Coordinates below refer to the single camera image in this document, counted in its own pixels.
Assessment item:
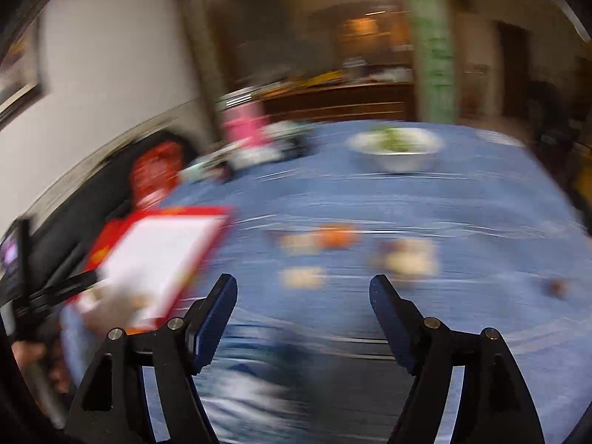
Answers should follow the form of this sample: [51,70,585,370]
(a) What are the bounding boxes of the teal cloth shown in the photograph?
[178,155,227,183]

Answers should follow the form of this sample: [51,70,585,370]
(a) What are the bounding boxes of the red box with white inside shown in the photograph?
[65,206,234,334]

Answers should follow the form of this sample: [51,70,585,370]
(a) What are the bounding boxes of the red plastic bag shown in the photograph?
[127,143,186,209]

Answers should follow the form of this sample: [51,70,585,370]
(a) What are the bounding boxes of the pink knitted container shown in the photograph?
[222,102,266,146]

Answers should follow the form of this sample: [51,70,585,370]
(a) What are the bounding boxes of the black sofa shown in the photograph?
[0,128,199,315]

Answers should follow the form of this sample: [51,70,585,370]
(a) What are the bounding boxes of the white gloves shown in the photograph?
[231,122,306,169]

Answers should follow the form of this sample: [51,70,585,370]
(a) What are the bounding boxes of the framed wall picture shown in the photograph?
[0,14,47,121]

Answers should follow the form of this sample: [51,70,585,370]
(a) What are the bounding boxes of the pale walnut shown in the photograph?
[281,266,324,290]
[280,232,322,255]

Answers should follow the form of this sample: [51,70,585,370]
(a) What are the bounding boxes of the brown wooden door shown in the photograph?
[497,21,530,118]

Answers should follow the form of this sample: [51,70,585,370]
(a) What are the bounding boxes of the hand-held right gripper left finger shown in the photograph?
[65,273,239,444]

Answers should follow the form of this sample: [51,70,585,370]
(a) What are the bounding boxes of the green leafy vegetables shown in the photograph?
[370,128,419,153]

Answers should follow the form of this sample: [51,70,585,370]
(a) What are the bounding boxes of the wooden glass partition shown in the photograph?
[185,0,463,123]

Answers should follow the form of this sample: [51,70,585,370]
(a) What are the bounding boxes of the pale biscuit pieces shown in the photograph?
[377,238,440,282]

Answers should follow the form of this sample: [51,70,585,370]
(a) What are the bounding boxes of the red date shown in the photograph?
[543,277,571,297]

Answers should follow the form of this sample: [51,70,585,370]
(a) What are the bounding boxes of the red box lid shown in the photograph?
[88,217,135,269]

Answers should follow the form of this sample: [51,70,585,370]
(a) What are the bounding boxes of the blue plaid tablecloth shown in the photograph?
[60,120,592,444]

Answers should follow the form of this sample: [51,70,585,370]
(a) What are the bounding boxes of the white bowl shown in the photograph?
[347,126,445,173]

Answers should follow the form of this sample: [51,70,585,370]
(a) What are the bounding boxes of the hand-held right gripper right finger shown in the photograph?
[369,274,545,444]

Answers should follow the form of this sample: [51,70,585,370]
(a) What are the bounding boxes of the bamboo painted panel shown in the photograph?
[402,0,458,123]

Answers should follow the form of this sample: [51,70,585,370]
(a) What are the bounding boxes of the orange mandarin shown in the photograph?
[320,225,360,249]

